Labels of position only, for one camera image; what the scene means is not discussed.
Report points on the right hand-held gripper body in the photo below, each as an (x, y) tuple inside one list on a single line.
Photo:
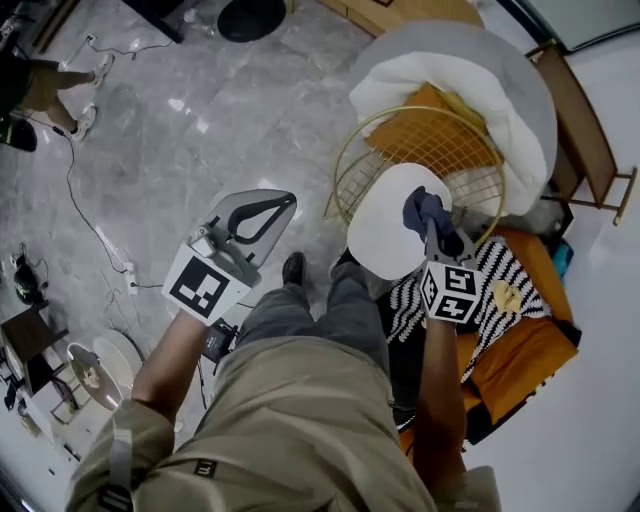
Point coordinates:
[(450, 295)]

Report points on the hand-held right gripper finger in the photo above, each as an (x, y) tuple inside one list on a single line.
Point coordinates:
[(467, 252), (431, 245)]

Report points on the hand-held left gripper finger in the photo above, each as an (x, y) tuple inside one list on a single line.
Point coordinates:
[(225, 212), (277, 230)]

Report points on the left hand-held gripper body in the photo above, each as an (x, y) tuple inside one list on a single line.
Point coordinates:
[(200, 290)]

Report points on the dark blue cloth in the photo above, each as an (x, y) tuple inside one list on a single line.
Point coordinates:
[(422, 210)]

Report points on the white round seat cushion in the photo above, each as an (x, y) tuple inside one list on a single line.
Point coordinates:
[(385, 225)]

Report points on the person's right forearm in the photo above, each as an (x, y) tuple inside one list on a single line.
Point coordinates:
[(442, 390)]

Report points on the person's left forearm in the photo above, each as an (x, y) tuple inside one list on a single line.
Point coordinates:
[(170, 360)]

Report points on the black white patterned cushion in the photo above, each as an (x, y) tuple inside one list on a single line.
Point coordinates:
[(405, 310)]

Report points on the yellow cushion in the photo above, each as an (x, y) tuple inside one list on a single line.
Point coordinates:
[(465, 105)]

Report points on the orange square cushion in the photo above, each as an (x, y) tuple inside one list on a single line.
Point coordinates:
[(425, 100)]

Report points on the grey round lounge chair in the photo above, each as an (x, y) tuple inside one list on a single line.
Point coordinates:
[(450, 45)]

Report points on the person's left black shoe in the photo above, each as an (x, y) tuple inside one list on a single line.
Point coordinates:
[(294, 267)]

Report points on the person's black shoe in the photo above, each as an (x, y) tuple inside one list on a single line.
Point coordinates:
[(294, 267), (347, 257)]

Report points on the black device with screen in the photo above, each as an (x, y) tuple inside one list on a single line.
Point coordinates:
[(217, 342)]

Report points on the beige crumpled cloth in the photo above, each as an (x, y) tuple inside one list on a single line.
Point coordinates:
[(506, 296)]

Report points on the orange sofa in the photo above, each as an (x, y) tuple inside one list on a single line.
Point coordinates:
[(530, 250)]

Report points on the white power strip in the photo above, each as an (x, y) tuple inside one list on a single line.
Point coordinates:
[(131, 277)]

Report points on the person's right black shoe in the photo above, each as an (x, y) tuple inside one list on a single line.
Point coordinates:
[(347, 257)]

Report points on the blue bag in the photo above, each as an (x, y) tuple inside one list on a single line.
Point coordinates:
[(562, 257)]

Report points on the large orange pillow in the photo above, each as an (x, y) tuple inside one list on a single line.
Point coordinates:
[(530, 350)]

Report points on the round white plate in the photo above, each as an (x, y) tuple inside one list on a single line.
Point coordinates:
[(127, 355)]

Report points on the round metal tray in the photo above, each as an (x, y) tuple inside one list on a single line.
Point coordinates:
[(90, 375)]

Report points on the person's beige shirt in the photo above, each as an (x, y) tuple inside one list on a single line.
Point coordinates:
[(280, 430)]

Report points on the brown wooden shelf rack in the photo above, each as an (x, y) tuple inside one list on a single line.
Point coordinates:
[(580, 125)]

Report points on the black device with green light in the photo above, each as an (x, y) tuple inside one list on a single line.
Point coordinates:
[(27, 280)]

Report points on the dark wooden side table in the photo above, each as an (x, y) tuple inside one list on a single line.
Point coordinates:
[(30, 340)]

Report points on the clear plastic bottle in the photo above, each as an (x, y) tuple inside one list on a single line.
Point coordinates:
[(190, 15), (207, 29)]

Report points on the black standing fan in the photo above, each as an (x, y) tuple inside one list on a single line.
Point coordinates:
[(250, 20)]

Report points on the black cabinet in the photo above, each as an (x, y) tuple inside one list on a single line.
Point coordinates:
[(155, 17)]

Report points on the white power adapter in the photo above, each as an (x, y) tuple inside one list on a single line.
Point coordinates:
[(90, 39)]

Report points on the light wooden low table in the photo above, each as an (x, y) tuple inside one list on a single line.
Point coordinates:
[(380, 17)]

